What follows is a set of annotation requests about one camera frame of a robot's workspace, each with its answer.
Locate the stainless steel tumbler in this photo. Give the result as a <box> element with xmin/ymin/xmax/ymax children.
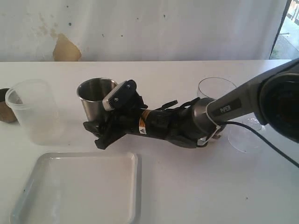
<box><xmin>77</xmin><ymin>77</ymin><xmax>117</xmax><ymax>123</ymax></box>

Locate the clear measuring shaker cup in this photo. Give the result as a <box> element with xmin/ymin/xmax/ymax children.
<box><xmin>197</xmin><ymin>77</ymin><xmax>236</xmax><ymax>99</ymax></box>

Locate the translucent plastic container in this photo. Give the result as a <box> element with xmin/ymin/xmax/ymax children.
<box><xmin>5</xmin><ymin>79</ymin><xmax>63</xmax><ymax>145</ymax></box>

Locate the white rectangular tray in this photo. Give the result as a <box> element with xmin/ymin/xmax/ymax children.
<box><xmin>9</xmin><ymin>152</ymin><xmax>139</xmax><ymax>224</ymax></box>

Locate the clear dome lid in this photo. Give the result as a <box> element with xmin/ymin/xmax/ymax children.
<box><xmin>228</xmin><ymin>116</ymin><xmax>265</xmax><ymax>154</ymax></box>

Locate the brown wooden cup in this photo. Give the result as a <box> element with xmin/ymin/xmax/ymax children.
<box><xmin>0</xmin><ymin>88</ymin><xmax>17</xmax><ymax>123</ymax></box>

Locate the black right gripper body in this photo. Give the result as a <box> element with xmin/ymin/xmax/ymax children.
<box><xmin>95</xmin><ymin>93</ymin><xmax>148</xmax><ymax>150</ymax></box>

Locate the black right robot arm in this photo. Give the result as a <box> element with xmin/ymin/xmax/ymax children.
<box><xmin>84</xmin><ymin>59</ymin><xmax>299</xmax><ymax>149</ymax></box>

